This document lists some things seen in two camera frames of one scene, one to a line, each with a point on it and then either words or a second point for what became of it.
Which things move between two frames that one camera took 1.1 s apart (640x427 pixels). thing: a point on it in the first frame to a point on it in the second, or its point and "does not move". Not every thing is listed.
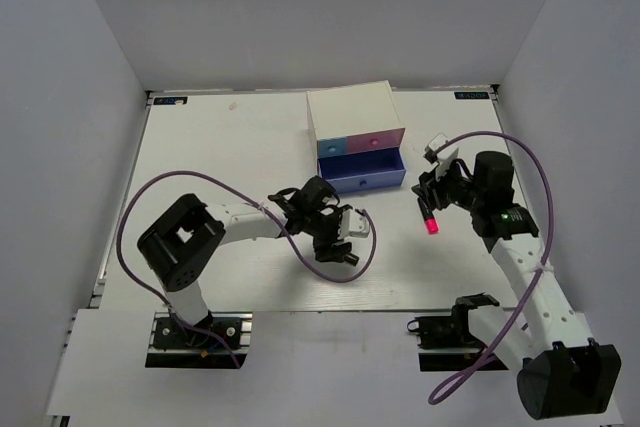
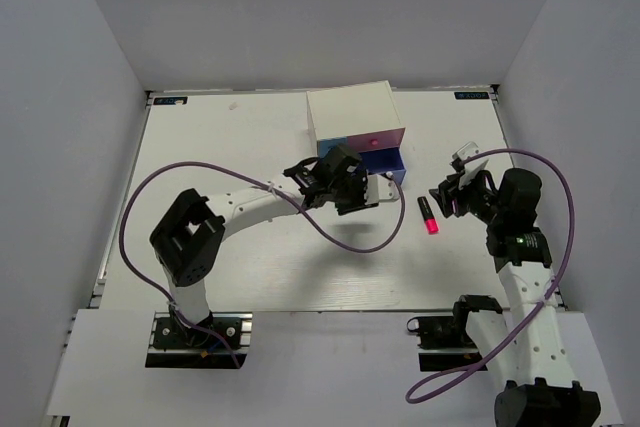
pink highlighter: (429, 219) does not move
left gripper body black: (325, 229) to (349, 195)
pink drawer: (374, 141) does not move
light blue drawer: (332, 147) does not move
